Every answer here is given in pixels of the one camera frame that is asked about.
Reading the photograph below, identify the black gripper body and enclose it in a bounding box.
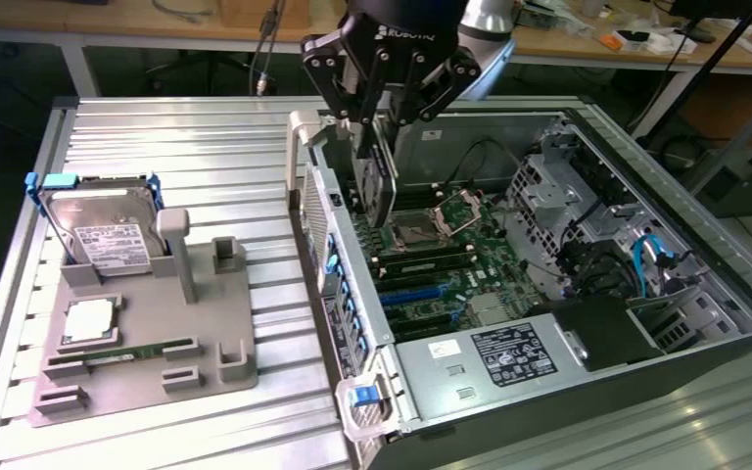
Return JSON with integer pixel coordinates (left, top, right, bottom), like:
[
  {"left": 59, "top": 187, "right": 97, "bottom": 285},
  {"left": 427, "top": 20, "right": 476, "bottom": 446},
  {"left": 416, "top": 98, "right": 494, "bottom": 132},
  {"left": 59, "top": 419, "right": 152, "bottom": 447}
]
[{"left": 340, "top": 0, "right": 470, "bottom": 55}]

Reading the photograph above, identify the graphics card with black fan shroud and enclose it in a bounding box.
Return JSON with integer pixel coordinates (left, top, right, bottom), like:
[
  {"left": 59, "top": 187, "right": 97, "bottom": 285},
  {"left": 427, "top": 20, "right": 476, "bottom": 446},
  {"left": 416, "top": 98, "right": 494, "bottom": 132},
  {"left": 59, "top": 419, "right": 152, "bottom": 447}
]
[{"left": 343, "top": 117, "right": 402, "bottom": 232}]

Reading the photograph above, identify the open black PC case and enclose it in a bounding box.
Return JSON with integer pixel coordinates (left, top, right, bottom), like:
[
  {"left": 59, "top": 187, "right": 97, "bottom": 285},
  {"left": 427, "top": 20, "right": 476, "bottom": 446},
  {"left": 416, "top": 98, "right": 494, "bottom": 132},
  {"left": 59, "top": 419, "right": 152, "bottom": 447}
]
[{"left": 283, "top": 108, "right": 752, "bottom": 470}]

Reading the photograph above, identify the black office chair base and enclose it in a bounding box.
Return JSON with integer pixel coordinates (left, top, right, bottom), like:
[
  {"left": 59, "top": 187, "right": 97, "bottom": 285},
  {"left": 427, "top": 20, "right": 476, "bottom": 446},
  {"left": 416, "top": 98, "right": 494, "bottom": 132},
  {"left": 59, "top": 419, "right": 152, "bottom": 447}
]
[{"left": 147, "top": 48, "right": 274, "bottom": 94}]

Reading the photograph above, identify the green circuit board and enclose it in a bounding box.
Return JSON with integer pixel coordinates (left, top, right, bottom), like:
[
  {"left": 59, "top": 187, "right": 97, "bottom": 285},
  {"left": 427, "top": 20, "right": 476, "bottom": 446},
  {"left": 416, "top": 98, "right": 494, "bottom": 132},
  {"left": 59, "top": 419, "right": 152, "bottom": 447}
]
[{"left": 520, "top": 0, "right": 580, "bottom": 25}]

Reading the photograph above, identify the metal socket cover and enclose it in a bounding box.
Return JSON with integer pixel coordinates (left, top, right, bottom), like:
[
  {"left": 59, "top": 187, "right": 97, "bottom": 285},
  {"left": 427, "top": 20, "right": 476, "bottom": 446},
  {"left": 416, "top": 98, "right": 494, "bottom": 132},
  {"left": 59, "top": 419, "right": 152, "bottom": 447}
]
[{"left": 428, "top": 188, "right": 486, "bottom": 231}]

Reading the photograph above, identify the perforated metal drive cage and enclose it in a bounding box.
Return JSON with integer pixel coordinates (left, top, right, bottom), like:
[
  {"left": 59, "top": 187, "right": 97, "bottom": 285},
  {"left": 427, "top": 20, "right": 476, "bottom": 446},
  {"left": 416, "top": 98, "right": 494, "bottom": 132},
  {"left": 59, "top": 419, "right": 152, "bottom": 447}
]
[{"left": 506, "top": 154, "right": 606, "bottom": 246}]

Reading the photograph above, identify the CPU socket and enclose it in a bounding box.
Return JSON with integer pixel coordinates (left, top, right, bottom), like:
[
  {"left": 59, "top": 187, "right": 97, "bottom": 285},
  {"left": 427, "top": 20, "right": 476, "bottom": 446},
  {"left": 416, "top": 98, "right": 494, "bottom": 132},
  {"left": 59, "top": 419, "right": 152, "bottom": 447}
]
[{"left": 390, "top": 210, "right": 447, "bottom": 251}]

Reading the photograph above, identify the green motherboard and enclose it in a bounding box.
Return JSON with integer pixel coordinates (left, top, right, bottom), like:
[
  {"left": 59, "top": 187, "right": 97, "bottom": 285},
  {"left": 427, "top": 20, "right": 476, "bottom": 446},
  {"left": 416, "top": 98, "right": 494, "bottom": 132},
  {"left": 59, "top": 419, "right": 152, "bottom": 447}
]
[{"left": 347, "top": 178, "right": 551, "bottom": 344}]

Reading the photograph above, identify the black RAM stick white label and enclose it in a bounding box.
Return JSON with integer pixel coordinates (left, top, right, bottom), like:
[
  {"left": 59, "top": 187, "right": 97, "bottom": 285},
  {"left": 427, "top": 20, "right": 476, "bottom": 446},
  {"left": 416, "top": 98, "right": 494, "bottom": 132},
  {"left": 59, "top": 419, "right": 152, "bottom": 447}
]
[{"left": 379, "top": 254, "right": 475, "bottom": 278}]

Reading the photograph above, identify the blue expansion slot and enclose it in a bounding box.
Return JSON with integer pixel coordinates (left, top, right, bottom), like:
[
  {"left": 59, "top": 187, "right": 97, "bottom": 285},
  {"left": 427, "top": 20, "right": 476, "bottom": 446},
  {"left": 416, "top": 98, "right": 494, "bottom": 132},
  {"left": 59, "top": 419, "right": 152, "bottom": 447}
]
[{"left": 379, "top": 286, "right": 447, "bottom": 307}]

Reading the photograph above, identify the black monitor base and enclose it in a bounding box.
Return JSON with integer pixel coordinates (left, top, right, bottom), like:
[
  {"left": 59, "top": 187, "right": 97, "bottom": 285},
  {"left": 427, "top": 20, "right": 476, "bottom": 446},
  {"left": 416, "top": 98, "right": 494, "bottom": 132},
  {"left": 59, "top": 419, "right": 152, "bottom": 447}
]
[{"left": 667, "top": 0, "right": 752, "bottom": 21}]

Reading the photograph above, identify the silver chipset heatsink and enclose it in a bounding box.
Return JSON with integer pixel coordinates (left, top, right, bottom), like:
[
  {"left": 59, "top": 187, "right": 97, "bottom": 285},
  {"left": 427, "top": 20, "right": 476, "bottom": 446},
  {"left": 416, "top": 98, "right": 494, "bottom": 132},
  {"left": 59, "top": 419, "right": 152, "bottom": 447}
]
[{"left": 467, "top": 293, "right": 515, "bottom": 324}]

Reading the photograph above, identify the black stand pole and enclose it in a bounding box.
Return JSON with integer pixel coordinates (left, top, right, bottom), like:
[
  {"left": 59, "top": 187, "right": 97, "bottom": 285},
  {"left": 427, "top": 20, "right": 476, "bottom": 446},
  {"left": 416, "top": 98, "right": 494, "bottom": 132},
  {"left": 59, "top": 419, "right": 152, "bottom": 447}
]
[{"left": 694, "top": 0, "right": 752, "bottom": 87}]

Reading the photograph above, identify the silver hard disk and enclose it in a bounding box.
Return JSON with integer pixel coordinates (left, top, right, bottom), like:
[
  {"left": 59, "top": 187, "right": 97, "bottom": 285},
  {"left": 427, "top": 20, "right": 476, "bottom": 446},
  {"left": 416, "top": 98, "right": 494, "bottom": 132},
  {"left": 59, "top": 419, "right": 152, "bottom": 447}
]
[{"left": 45, "top": 188, "right": 165, "bottom": 280}]

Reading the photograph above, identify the long black expansion slot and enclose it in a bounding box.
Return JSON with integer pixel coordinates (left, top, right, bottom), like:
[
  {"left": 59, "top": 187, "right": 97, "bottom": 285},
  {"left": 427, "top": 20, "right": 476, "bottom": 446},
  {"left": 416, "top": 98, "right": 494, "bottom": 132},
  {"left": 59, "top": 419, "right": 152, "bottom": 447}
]
[{"left": 390, "top": 312, "right": 458, "bottom": 335}]

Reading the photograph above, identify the black plastic shroud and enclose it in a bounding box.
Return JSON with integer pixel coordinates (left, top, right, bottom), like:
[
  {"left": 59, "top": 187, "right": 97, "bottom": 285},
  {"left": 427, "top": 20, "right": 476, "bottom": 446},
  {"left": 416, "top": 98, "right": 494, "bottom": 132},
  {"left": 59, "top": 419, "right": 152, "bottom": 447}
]
[{"left": 526, "top": 298, "right": 665, "bottom": 371}]

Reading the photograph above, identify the grey parts rack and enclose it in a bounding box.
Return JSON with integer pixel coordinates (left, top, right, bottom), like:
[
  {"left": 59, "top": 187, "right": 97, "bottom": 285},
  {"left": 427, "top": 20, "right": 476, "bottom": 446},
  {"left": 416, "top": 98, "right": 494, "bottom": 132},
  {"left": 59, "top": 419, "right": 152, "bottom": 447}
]
[{"left": 28, "top": 209, "right": 262, "bottom": 430}]

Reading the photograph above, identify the silver CPU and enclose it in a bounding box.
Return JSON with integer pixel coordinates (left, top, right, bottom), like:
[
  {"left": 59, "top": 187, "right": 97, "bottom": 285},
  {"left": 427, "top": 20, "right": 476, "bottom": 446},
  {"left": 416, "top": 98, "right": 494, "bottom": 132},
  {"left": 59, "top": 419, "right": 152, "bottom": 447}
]
[{"left": 65, "top": 299, "right": 123, "bottom": 344}]

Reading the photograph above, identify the grey power supply unit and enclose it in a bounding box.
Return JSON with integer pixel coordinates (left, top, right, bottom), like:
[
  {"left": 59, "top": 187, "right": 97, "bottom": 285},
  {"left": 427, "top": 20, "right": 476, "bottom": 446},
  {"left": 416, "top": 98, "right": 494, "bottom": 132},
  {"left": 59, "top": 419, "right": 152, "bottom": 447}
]
[{"left": 392, "top": 312, "right": 594, "bottom": 425}]

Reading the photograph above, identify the metal disk bay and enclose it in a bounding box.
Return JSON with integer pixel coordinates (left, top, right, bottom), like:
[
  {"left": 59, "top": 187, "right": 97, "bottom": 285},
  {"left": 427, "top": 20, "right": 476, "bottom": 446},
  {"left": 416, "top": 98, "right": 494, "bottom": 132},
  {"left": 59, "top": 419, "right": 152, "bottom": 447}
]
[{"left": 627, "top": 286, "right": 752, "bottom": 354}]

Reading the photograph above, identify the green RAM stick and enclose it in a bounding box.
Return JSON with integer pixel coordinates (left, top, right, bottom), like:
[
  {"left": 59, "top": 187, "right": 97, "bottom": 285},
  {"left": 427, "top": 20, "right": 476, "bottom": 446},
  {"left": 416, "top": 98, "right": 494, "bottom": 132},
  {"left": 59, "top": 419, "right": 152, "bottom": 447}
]
[{"left": 85, "top": 342, "right": 172, "bottom": 363}]

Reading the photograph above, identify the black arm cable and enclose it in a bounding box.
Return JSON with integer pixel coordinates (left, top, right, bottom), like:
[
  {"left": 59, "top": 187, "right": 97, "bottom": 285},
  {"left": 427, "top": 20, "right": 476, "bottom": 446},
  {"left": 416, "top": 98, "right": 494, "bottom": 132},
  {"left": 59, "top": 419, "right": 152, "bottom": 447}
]
[{"left": 248, "top": 0, "right": 287, "bottom": 97}]

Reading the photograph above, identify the black looped wire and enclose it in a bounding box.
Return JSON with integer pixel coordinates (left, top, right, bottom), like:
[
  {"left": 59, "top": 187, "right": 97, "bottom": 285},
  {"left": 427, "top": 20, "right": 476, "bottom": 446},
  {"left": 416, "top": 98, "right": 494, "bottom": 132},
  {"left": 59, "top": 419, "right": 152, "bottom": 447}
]
[{"left": 448, "top": 139, "right": 523, "bottom": 183}]

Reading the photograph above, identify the wooden desk white frame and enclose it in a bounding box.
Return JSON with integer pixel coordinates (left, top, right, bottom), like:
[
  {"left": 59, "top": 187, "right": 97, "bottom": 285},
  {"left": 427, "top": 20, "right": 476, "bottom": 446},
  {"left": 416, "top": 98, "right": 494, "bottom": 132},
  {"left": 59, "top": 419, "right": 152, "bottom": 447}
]
[
  {"left": 503, "top": 0, "right": 752, "bottom": 141},
  {"left": 0, "top": 0, "right": 346, "bottom": 99}
]

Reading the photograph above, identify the black wire bundle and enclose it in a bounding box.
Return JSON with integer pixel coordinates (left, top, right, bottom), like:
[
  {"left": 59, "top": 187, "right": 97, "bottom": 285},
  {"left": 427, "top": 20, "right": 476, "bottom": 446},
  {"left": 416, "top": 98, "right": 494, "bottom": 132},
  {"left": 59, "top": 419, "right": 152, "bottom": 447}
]
[{"left": 555, "top": 238, "right": 636, "bottom": 301}]

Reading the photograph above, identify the blue disk carrier bracket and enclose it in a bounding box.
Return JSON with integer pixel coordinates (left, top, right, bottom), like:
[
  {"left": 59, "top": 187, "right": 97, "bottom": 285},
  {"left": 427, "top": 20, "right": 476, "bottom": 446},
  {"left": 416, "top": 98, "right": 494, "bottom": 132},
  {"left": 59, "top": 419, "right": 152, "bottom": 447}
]
[{"left": 25, "top": 170, "right": 168, "bottom": 221}]

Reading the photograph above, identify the blue disk wire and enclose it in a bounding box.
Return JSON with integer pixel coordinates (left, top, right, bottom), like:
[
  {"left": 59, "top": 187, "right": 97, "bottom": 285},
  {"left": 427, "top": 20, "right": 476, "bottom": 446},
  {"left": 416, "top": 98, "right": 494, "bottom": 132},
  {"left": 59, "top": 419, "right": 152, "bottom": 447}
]
[{"left": 630, "top": 234, "right": 669, "bottom": 300}]

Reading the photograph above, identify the grey flat wire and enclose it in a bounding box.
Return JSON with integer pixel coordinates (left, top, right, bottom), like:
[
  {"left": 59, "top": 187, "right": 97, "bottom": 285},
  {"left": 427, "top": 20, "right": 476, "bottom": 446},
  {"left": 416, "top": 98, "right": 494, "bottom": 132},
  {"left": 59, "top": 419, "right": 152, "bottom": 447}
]
[{"left": 627, "top": 281, "right": 705, "bottom": 314}]

